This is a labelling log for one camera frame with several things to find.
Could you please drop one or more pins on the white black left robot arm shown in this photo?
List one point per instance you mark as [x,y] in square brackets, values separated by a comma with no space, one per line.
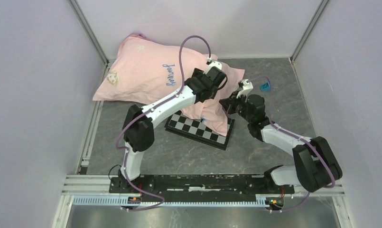
[138,131]

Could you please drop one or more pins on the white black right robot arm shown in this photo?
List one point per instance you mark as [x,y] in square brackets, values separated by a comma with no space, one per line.
[315,165]

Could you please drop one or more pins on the pink printed pillowcase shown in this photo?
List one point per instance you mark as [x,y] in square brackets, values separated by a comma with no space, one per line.
[145,71]

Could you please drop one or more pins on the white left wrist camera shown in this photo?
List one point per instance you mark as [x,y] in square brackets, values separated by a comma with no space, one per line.
[212,63]

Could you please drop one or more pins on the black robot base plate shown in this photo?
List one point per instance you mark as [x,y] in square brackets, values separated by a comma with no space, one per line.
[203,188]

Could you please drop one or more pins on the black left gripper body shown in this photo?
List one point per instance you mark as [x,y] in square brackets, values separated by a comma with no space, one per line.
[198,74]

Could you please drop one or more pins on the small blue block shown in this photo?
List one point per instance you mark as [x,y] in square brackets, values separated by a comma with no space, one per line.
[265,87]

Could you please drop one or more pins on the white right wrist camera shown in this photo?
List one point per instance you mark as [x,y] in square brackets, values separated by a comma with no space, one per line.
[245,87]

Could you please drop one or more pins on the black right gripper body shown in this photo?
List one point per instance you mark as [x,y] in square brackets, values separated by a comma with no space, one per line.
[240,105]

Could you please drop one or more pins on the grey slotted cable duct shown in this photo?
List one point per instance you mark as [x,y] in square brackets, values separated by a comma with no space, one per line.
[127,201]

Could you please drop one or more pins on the black white chessboard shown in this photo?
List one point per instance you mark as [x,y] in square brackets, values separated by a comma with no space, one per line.
[197,131]

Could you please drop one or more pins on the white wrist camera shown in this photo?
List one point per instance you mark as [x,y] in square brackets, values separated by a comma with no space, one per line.
[245,87]
[212,63]

